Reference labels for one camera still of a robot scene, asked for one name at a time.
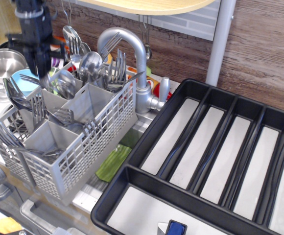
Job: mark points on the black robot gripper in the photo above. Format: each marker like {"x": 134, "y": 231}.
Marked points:
{"x": 37, "y": 38}

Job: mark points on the small steel spoon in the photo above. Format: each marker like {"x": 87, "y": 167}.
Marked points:
{"x": 66, "y": 85}

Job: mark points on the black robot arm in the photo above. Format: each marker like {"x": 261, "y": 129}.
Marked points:
{"x": 27, "y": 3}

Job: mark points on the steel spoon at left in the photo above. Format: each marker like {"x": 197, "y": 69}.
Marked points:
{"x": 18, "y": 100}

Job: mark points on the large steel spoon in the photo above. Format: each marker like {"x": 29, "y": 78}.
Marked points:
{"x": 89, "y": 67}

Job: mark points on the grey plastic cutlery basket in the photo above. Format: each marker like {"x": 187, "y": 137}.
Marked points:
{"x": 59, "y": 160}

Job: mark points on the black cutlery tray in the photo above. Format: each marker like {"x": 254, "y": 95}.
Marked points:
{"x": 210, "y": 160}

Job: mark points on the purple striped toy onion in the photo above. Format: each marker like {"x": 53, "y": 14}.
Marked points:
{"x": 57, "y": 62}

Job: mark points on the light blue plastic bowl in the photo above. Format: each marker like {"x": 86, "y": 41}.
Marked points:
{"x": 25, "y": 86}

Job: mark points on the stainless steel pot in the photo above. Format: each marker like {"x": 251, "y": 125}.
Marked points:
{"x": 11, "y": 61}

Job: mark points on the tall steel fork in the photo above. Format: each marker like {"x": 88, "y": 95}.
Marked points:
{"x": 73, "y": 41}

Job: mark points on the steel fork in middle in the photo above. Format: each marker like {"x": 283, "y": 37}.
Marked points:
{"x": 62, "y": 116}

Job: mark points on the steel fork leaning right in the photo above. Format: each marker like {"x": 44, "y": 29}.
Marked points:
{"x": 110, "y": 45}

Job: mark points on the silver toy faucet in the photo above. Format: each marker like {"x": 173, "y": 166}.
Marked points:
{"x": 145, "y": 100}

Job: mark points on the wooden round shelf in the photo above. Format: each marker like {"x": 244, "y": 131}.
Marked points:
{"x": 150, "y": 7}

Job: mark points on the blue and silver object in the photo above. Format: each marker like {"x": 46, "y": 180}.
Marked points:
{"x": 171, "y": 228}

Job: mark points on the grey metal post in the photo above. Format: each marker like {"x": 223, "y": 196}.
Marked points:
{"x": 224, "y": 20}

